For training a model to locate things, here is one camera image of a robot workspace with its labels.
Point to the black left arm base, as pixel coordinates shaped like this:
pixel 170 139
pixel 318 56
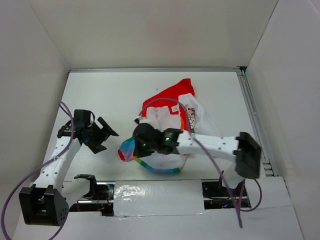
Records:
pixel 86 194

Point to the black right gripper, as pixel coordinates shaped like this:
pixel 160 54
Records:
pixel 139 151

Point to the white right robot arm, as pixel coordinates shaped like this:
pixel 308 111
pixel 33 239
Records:
pixel 236 158

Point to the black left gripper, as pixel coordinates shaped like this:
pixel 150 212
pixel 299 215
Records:
pixel 96 146

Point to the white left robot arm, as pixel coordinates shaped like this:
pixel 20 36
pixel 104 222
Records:
pixel 45 203

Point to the white tape sheet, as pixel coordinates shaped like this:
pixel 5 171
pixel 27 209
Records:
pixel 158 198

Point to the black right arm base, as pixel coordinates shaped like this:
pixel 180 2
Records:
pixel 215 196

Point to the white and red kids jacket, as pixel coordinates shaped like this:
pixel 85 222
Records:
pixel 175 107

